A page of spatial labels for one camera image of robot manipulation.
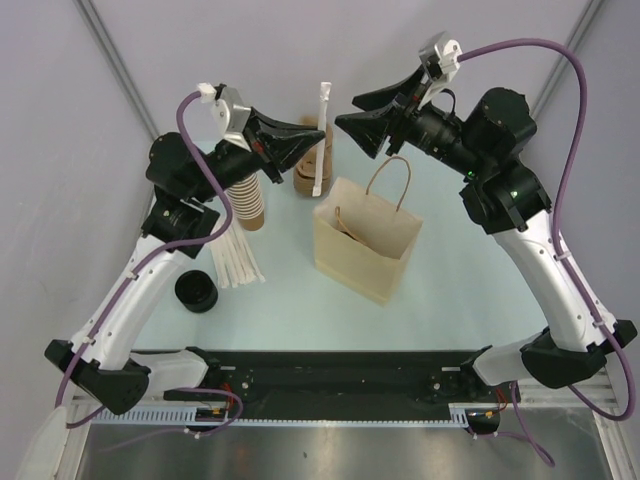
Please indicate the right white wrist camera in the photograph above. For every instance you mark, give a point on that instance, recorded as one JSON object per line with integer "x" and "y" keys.
{"x": 439, "y": 58}

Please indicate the single white straw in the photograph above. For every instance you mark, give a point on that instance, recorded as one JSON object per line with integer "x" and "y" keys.
{"x": 324, "y": 95}

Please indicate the cardboard cup carrier stack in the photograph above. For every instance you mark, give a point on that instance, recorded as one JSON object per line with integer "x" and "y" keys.
{"x": 304, "y": 174}

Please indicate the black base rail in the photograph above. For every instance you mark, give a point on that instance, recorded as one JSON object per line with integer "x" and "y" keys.
{"x": 310, "y": 383}

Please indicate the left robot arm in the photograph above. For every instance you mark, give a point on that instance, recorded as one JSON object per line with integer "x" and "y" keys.
{"x": 189, "y": 212}

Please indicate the white cable duct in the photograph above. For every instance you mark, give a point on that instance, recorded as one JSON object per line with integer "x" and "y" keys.
{"x": 201, "y": 416}

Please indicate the pile of wrapped straws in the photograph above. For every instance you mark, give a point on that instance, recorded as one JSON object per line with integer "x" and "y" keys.
{"x": 234, "y": 261}

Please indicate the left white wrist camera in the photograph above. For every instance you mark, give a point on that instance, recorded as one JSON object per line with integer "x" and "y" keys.
{"x": 228, "y": 110}

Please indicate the stack of black lids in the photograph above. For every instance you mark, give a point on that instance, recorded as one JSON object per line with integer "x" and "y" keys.
{"x": 196, "y": 291}

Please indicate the brown paper bag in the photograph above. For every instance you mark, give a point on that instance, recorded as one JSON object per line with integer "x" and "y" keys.
{"x": 362, "y": 240}

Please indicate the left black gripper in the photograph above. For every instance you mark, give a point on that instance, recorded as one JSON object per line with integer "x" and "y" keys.
{"x": 276, "y": 144}

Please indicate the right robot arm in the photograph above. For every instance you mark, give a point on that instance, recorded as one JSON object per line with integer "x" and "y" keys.
{"x": 508, "y": 201}

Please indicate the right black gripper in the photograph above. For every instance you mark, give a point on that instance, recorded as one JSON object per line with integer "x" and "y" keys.
{"x": 370, "y": 129}

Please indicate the stack of paper cups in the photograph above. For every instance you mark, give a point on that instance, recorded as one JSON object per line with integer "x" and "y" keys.
{"x": 247, "y": 203}

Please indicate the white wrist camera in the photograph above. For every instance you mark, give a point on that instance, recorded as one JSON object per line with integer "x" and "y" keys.
{"x": 439, "y": 58}
{"x": 228, "y": 110}

